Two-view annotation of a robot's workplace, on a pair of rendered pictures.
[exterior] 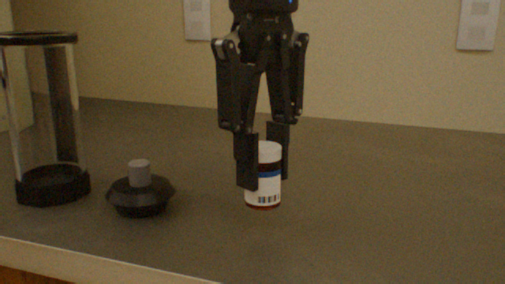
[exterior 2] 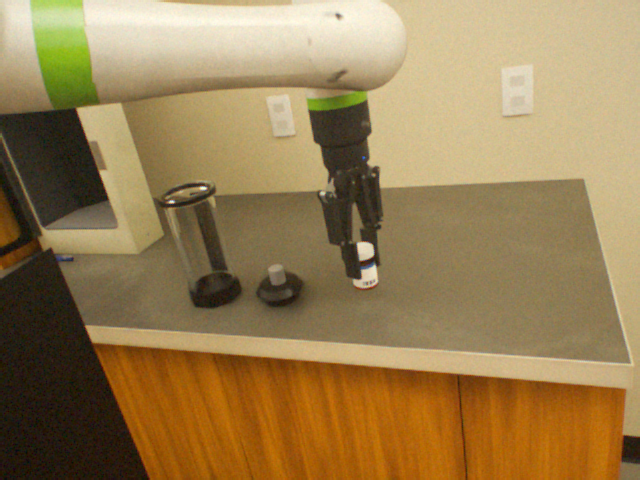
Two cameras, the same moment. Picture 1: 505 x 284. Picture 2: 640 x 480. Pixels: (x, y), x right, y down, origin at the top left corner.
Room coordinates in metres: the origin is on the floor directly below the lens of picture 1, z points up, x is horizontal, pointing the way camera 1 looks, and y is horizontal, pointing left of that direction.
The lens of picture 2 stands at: (-0.26, 0.01, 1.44)
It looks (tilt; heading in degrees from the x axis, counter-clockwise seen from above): 24 degrees down; 3
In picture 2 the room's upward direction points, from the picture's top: 11 degrees counter-clockwise
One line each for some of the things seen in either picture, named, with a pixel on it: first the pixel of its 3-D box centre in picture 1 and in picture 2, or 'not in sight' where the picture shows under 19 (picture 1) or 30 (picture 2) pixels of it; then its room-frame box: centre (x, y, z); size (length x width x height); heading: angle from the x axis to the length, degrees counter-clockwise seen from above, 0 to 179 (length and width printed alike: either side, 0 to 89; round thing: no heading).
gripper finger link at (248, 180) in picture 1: (247, 159); (351, 259); (0.53, 0.01, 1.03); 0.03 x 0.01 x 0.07; 45
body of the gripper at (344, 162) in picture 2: (263, 19); (347, 167); (0.55, -0.01, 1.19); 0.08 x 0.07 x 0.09; 135
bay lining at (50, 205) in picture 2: not in sight; (88, 147); (1.11, 0.64, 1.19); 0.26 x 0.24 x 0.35; 69
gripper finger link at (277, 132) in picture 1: (276, 150); (370, 247); (0.57, -0.03, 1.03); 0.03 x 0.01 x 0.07; 45
